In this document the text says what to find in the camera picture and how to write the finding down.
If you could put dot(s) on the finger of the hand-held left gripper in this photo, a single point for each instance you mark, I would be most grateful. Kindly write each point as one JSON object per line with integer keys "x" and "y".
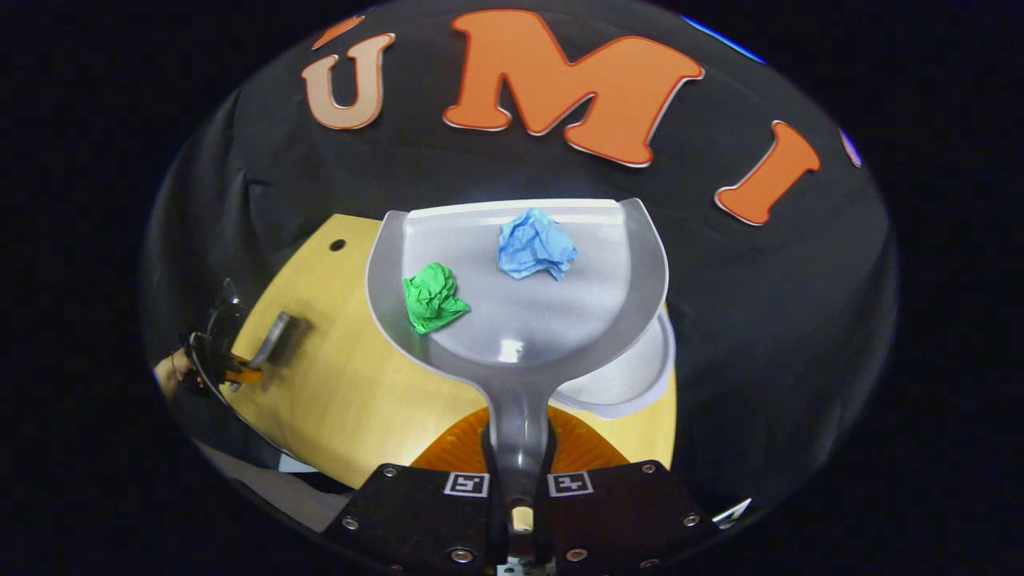
{"x": 246, "y": 374}

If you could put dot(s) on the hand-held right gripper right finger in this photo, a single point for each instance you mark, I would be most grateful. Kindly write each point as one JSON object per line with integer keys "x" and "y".
{"x": 624, "y": 520}

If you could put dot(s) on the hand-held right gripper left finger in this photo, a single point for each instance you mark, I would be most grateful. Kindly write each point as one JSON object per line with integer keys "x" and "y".
{"x": 416, "y": 520}

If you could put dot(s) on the small grey broom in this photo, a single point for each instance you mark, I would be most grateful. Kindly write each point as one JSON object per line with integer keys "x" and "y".
{"x": 276, "y": 336}

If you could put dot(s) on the white garbage bin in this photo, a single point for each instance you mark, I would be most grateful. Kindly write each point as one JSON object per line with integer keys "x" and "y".
{"x": 632, "y": 376}

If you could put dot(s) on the green paper ball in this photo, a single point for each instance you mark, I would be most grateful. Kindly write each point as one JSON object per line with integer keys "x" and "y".
{"x": 432, "y": 300}

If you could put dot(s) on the grey dustpan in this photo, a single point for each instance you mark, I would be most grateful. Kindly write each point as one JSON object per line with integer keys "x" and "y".
{"x": 528, "y": 320}

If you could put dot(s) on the blue paper ball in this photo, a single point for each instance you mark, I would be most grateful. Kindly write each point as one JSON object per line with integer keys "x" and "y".
{"x": 534, "y": 244}

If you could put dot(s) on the wooden desktop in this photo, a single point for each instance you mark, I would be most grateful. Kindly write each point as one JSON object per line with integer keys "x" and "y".
{"x": 336, "y": 400}

